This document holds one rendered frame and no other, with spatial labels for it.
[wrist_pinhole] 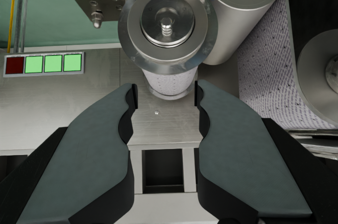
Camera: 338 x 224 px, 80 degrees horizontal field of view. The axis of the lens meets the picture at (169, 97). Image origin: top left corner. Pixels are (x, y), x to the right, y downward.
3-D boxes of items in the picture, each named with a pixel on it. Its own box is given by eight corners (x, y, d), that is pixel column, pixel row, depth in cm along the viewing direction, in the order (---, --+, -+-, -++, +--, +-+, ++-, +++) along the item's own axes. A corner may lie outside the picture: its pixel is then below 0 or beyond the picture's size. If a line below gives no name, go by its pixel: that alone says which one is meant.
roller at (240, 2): (280, -64, 31) (291, 8, 29) (232, 22, 56) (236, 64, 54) (202, -60, 31) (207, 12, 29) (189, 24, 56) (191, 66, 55)
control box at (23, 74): (83, 51, 63) (83, 73, 62) (84, 52, 64) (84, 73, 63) (4, 55, 63) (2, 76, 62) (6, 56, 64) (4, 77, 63)
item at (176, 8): (194, -7, 28) (194, 44, 27) (192, 1, 30) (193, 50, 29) (140, -7, 28) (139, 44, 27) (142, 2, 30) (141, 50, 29)
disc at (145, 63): (215, -22, 31) (222, 72, 29) (214, -20, 31) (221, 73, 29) (117, -18, 31) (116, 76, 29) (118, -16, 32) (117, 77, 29)
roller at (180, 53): (205, -17, 30) (210, 59, 28) (190, 51, 55) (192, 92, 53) (127, -13, 30) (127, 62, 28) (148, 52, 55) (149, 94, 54)
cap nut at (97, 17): (101, 11, 63) (100, 25, 63) (104, 18, 67) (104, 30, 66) (89, 12, 63) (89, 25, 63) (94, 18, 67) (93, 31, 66)
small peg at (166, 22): (173, 18, 25) (169, 28, 25) (173, 29, 28) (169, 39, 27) (163, 14, 25) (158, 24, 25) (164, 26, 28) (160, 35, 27)
